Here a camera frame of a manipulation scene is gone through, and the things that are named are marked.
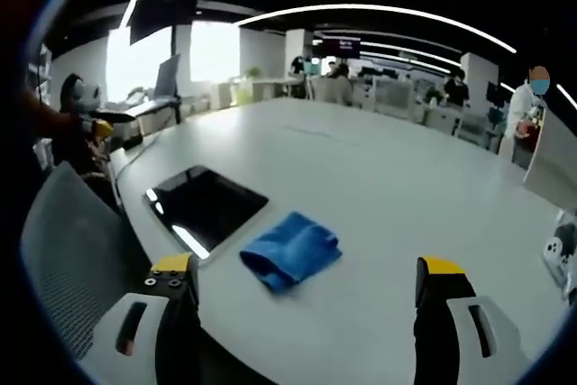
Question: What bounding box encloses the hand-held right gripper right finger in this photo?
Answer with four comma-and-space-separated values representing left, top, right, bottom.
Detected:
412, 256, 534, 385

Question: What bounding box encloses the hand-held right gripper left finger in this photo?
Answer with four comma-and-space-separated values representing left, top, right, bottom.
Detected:
78, 252, 213, 385

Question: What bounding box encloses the rectangular dark mirror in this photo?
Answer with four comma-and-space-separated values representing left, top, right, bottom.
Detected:
142, 165, 270, 269

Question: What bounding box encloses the blue cleaning cloth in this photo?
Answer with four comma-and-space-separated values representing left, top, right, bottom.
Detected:
238, 211, 343, 295

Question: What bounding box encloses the standing desk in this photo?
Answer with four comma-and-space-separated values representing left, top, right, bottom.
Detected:
120, 95, 183, 134

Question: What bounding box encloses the computer monitor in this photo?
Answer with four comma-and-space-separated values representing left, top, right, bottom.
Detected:
152, 53, 182, 100

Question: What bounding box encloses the grey mesh office chair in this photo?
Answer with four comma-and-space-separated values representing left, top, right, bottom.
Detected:
20, 161, 152, 362

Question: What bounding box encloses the hanging dark display panel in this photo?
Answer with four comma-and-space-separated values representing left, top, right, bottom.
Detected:
127, 0, 203, 47

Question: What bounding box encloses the white device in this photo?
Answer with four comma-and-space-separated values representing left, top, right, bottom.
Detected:
542, 221, 577, 301

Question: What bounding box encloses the white partition board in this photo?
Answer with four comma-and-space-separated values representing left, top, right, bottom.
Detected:
521, 104, 577, 214

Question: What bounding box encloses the grey cable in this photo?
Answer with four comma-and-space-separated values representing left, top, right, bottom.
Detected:
111, 131, 161, 181

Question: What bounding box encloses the wall screen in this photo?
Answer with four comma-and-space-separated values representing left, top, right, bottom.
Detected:
321, 37, 362, 60

